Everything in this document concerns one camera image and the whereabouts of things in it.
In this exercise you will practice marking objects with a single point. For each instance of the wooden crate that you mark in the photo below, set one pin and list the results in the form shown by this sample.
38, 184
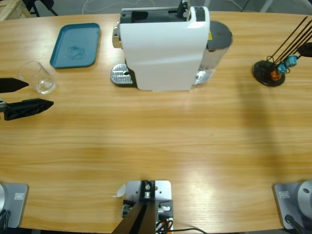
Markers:
9, 9

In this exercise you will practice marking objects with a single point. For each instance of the blue coffee capsule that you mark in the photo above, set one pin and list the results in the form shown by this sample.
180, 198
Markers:
282, 68
291, 61

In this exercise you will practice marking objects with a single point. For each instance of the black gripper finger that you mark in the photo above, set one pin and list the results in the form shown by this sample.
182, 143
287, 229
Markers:
306, 50

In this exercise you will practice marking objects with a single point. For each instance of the clear water tank dark lid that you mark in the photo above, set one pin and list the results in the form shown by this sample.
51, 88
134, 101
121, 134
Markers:
219, 34

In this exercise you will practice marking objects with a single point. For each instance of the white paper tag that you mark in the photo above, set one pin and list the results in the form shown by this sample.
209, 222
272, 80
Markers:
121, 191

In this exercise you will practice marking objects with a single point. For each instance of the orange coffee capsule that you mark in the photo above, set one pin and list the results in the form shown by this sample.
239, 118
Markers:
275, 75

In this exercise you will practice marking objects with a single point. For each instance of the light grey frame leg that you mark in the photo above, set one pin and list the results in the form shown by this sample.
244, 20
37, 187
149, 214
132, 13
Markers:
267, 5

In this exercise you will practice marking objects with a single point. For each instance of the teal plastic tray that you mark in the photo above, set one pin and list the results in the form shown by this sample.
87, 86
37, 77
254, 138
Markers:
80, 36

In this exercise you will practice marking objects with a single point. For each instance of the black capsule holder with rods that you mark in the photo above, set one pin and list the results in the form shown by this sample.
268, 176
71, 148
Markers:
262, 70

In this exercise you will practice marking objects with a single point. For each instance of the grey base plate with disc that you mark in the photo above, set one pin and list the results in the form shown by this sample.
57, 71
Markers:
292, 202
14, 204

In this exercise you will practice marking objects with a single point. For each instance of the black stand legs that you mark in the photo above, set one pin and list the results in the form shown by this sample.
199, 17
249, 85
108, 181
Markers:
48, 6

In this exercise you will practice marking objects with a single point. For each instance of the clear drinking glass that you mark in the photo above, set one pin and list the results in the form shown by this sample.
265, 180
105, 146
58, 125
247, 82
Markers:
36, 75

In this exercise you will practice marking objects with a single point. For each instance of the dark mount post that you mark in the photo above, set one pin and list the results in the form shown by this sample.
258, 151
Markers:
141, 219

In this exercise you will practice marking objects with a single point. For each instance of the white mount block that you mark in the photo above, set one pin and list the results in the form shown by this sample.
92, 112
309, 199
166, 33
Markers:
163, 190

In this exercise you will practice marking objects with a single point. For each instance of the white capsule coffee machine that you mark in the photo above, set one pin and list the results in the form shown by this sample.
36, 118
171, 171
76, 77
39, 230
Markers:
165, 53

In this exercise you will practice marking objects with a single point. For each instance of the grey translucent machine lever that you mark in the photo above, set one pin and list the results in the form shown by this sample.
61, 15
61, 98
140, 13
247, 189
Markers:
183, 7

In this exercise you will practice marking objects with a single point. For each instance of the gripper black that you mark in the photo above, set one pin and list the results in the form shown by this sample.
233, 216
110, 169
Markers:
2, 108

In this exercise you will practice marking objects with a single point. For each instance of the metal drip tray grille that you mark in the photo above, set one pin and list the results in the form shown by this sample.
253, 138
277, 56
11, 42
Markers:
119, 74

